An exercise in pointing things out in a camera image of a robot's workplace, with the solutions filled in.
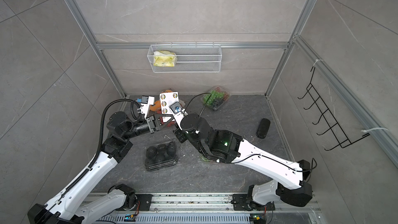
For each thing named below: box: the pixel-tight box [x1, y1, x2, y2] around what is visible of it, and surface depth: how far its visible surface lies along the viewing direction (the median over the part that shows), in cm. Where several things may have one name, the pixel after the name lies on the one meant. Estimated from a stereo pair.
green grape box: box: [202, 85, 231, 111], surface depth 111 cm
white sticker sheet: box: [159, 91, 180, 115], surface depth 61 cm
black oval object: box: [256, 118, 271, 139], surface depth 100 cm
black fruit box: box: [144, 140, 179, 172], surface depth 85 cm
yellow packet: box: [152, 50, 178, 67], surface depth 87 cm
